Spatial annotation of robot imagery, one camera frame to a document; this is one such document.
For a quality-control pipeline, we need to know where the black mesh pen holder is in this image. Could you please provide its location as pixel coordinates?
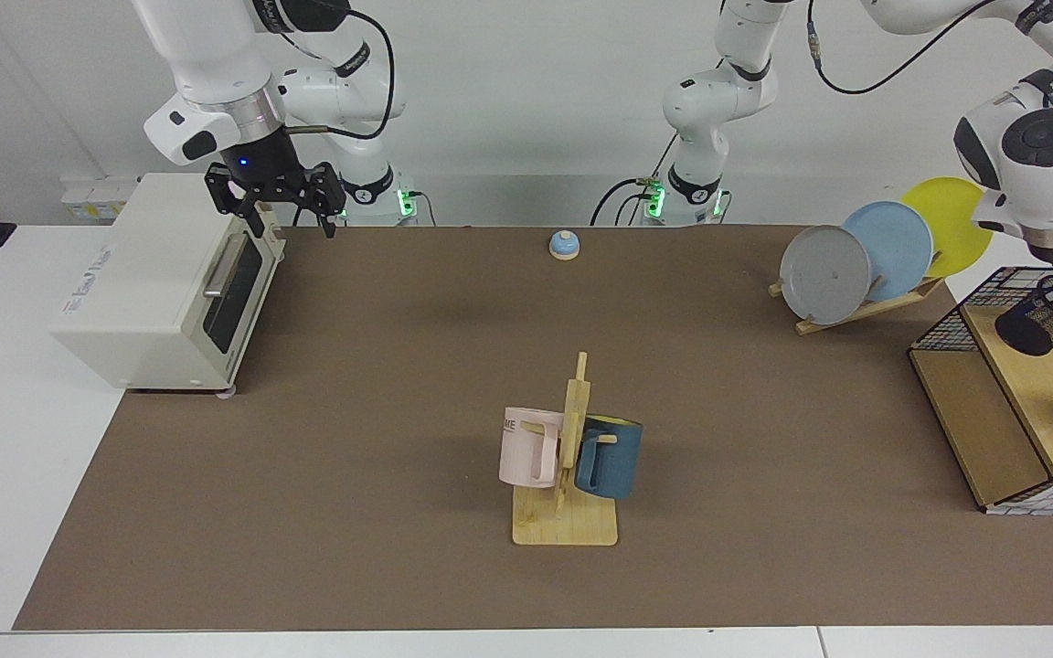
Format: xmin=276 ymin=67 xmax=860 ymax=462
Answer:
xmin=994 ymin=274 xmax=1053 ymax=357

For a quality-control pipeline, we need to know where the pale toaster oven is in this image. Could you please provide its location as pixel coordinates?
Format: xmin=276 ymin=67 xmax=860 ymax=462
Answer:
xmin=49 ymin=173 xmax=288 ymax=398

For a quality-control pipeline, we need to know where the yellow plate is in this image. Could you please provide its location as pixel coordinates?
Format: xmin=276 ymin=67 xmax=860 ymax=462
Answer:
xmin=901 ymin=176 xmax=995 ymax=280

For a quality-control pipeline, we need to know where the white power strip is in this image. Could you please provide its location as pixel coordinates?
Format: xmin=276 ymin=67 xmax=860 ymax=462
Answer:
xmin=60 ymin=174 xmax=139 ymax=220

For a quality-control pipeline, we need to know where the light blue plate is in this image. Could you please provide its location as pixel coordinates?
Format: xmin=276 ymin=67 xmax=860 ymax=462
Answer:
xmin=842 ymin=201 xmax=934 ymax=302

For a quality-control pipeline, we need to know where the wooden plate rack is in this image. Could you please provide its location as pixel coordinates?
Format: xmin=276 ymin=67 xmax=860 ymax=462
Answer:
xmin=769 ymin=274 xmax=946 ymax=336

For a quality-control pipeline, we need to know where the grey plate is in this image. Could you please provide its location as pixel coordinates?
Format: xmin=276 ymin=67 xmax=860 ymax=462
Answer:
xmin=780 ymin=225 xmax=873 ymax=325

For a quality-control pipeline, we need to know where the brown table cloth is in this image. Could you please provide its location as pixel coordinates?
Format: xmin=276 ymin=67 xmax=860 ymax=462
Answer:
xmin=13 ymin=225 xmax=1053 ymax=631

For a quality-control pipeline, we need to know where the pink mug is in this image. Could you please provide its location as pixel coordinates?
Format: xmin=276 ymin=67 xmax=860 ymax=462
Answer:
xmin=498 ymin=407 xmax=566 ymax=489

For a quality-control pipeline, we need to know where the dark blue mug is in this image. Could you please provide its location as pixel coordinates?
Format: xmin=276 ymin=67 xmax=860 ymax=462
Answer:
xmin=574 ymin=415 xmax=644 ymax=501

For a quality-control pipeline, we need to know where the wooden cup stand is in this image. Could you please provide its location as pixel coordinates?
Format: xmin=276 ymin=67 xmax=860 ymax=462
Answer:
xmin=512 ymin=352 xmax=620 ymax=547

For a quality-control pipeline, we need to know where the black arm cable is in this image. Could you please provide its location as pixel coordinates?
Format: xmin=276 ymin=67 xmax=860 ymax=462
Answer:
xmin=289 ymin=9 xmax=397 ymax=140
xmin=805 ymin=0 xmax=1053 ymax=275

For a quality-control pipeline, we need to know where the wire basket with wooden floor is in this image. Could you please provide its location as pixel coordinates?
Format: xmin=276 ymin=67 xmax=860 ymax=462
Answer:
xmin=909 ymin=265 xmax=1053 ymax=517

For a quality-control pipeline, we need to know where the black base cable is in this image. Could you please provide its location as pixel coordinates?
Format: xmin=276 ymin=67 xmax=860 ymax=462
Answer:
xmin=590 ymin=176 xmax=657 ymax=227

